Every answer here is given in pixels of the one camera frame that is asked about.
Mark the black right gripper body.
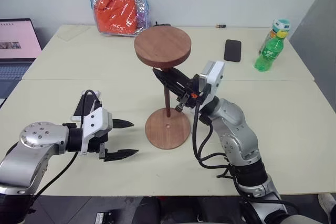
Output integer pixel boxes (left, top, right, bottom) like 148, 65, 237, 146
176, 73, 208, 112

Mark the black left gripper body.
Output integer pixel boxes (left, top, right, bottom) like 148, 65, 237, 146
87, 131, 109, 161

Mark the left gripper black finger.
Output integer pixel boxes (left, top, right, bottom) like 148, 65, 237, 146
112, 119, 135, 130
103, 149, 139, 163

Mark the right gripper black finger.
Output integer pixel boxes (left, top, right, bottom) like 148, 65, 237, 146
169, 68, 194, 86
152, 68, 187, 98

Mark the wooden pole with round disc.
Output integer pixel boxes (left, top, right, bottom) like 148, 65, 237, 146
133, 26, 192, 118

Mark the round wooden base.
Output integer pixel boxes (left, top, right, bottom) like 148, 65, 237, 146
144, 108, 191, 150

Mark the white smartphone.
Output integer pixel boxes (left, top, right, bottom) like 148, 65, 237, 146
70, 90, 102, 123

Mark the black smartphone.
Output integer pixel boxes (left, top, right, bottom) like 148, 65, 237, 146
223, 39, 242, 63

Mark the black box with label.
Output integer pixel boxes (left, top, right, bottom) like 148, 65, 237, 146
94, 209, 127, 224

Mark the green plastic bottle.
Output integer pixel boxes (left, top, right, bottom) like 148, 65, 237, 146
254, 30, 286, 73

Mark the clear bag with orange cloth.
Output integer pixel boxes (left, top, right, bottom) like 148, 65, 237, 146
90, 0, 153, 38

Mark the bottle with teal white label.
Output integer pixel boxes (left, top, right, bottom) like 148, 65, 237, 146
258, 19, 291, 55

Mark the open laptop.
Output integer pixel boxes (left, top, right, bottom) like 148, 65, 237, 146
0, 18, 43, 109

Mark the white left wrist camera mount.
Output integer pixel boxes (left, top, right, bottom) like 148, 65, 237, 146
80, 107, 113, 156

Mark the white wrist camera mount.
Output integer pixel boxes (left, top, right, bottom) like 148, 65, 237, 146
198, 60, 226, 104
80, 107, 113, 156

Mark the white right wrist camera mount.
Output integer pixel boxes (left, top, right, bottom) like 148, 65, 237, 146
198, 60, 226, 104

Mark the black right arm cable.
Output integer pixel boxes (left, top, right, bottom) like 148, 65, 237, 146
192, 87, 238, 180

